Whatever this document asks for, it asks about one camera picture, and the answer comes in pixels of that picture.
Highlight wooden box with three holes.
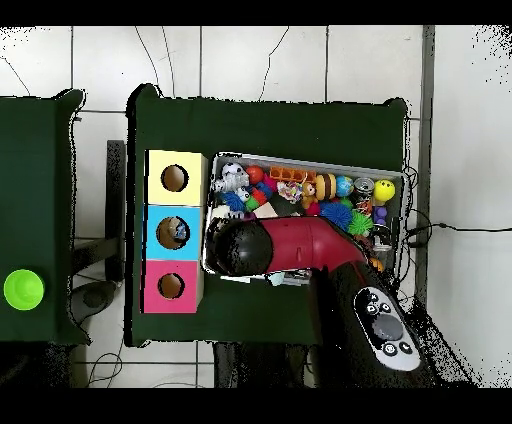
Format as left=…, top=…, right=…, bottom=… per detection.
left=142, top=148, right=209, bottom=315

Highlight clear mesh bin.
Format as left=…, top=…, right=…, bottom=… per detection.
left=202, top=151, right=407, bottom=295

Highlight small red ball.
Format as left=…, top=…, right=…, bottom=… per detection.
left=244, top=164, right=266, bottom=185

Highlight small soccer ball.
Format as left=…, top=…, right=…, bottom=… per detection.
left=222, top=161, right=246, bottom=182

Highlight orange plastic toy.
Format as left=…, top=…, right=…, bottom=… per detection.
left=268, top=165, right=318, bottom=184

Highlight brown burger toy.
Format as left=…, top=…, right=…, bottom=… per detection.
left=313, top=171, right=338, bottom=201

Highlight large blue spiky ball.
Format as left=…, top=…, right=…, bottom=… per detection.
left=319, top=200, right=355, bottom=233

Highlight small globe ball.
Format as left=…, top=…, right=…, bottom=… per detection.
left=334, top=175, right=356, bottom=198

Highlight green spiky ball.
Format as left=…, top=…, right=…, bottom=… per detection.
left=349, top=211, right=375, bottom=239

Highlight silver soda can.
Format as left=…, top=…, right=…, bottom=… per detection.
left=353, top=176, right=377, bottom=198

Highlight yellow smiley ball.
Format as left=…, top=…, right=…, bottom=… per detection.
left=372, top=178, right=397, bottom=204

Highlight black cable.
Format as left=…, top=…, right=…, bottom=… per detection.
left=403, top=219, right=512, bottom=241

